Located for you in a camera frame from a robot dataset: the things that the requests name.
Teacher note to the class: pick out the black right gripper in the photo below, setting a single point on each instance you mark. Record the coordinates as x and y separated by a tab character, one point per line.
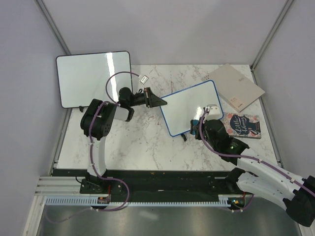
203	123

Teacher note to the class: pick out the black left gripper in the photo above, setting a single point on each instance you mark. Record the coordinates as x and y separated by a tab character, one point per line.
151	100

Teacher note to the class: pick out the blue eraser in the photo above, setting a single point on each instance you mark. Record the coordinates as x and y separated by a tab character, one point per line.
194	126

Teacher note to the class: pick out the blue-framed small whiteboard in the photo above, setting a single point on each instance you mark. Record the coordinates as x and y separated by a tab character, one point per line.
188	104

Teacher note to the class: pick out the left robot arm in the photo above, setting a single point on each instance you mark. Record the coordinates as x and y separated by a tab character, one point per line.
96	124

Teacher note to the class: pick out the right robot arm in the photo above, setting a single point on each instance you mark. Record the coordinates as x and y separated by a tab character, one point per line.
255	175

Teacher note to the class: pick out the black whiteboard foot clip left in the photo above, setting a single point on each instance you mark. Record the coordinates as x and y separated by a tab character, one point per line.
184	137

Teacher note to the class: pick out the large black-framed whiteboard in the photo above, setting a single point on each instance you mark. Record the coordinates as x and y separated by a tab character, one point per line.
84	77

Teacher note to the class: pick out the dark floral paperback book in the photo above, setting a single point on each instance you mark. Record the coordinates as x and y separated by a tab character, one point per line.
242	125

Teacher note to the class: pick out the beige notebook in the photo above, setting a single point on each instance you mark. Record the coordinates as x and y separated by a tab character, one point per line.
234	87

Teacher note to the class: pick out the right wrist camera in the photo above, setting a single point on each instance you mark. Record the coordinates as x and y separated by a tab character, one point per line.
213	112

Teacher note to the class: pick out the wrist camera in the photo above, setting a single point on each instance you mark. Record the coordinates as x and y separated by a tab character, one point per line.
213	112
143	79

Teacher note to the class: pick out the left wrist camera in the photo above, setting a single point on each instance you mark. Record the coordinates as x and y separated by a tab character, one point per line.
143	79

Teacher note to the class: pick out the light blue cable duct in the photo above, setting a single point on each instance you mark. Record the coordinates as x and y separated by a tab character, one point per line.
95	201

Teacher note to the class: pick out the aluminium rail base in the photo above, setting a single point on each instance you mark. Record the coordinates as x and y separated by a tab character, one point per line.
146	185

